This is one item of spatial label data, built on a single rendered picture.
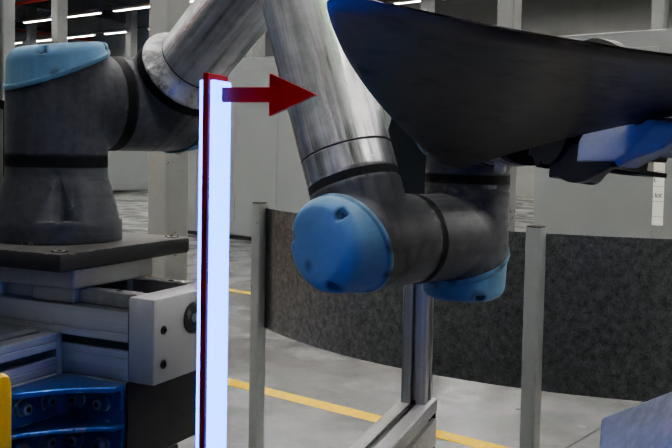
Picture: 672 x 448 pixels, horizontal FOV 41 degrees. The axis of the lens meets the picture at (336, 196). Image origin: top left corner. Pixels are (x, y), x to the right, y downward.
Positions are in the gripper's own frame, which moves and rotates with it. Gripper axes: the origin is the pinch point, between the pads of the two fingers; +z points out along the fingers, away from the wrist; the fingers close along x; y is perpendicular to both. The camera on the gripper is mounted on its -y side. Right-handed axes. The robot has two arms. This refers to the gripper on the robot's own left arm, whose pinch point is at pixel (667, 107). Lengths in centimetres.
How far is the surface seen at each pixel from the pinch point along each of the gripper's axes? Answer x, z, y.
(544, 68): -0.2, 4.4, -10.5
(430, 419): 33, -53, 13
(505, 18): -220, -1011, 496
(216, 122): 3.9, -8.4, -23.7
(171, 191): 38, -674, 55
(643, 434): 17.1, 4.9, -2.5
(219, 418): 21.2, -8.9, -21.3
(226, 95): 2.3, -8.7, -23.2
